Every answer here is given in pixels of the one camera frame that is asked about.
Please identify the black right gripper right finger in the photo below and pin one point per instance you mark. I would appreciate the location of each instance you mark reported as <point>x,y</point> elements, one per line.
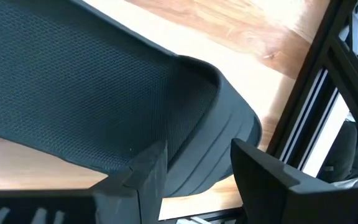
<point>275,196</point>

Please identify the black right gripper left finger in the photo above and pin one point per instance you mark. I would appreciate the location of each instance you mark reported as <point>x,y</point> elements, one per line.
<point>138,193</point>

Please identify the black rubber slide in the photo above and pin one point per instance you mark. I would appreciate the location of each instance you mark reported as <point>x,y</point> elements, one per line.
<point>73,77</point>

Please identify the black aluminium table frame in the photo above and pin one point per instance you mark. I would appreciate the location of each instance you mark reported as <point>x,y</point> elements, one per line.
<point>309,93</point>

